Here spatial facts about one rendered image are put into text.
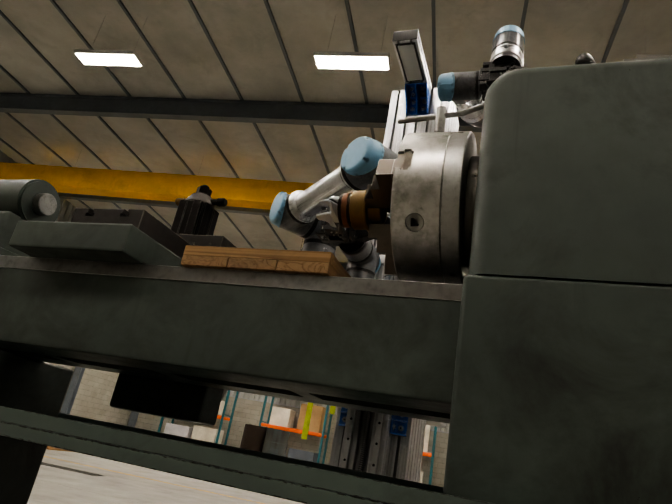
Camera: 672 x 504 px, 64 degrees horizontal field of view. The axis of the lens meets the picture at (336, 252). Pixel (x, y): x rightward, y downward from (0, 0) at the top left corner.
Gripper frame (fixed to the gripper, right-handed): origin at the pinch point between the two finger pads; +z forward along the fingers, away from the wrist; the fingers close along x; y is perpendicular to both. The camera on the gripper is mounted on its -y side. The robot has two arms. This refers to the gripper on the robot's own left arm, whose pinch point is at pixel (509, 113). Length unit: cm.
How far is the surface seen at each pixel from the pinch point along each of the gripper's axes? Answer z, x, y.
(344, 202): 24.6, -3.9, 31.7
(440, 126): 6.2, 1.5, 13.7
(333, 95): -846, -486, 401
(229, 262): 48, 2, 46
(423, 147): 22.8, 8.3, 13.9
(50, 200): 22, -7, 119
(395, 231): 36.8, 0.1, 17.6
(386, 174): 27.2, 5.5, 20.5
